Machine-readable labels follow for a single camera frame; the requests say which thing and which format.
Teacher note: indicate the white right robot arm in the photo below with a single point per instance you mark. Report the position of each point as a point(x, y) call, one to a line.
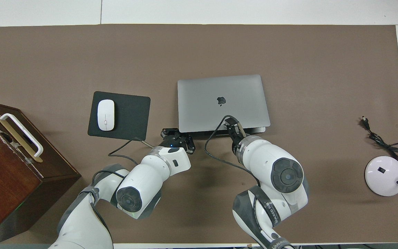
point(282, 173)

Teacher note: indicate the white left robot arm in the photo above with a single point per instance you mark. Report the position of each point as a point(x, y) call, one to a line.
point(150, 173)

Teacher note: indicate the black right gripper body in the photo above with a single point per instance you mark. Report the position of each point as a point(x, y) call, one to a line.
point(237, 138)

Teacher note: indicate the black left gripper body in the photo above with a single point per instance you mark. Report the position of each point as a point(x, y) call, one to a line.
point(173, 141)

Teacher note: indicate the black mouse pad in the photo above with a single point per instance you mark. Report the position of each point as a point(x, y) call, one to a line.
point(133, 117)

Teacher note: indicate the white desk lamp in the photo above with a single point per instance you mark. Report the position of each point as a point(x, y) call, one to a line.
point(384, 180)

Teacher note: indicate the dark brown wooden box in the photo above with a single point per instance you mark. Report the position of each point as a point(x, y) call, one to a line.
point(5, 173)

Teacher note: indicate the white computer mouse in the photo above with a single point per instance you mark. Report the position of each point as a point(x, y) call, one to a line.
point(105, 114)

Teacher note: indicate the grey aluminium laptop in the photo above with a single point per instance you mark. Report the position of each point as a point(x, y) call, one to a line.
point(202, 103)

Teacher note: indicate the brown paper table mat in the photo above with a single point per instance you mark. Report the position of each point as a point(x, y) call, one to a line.
point(219, 41)

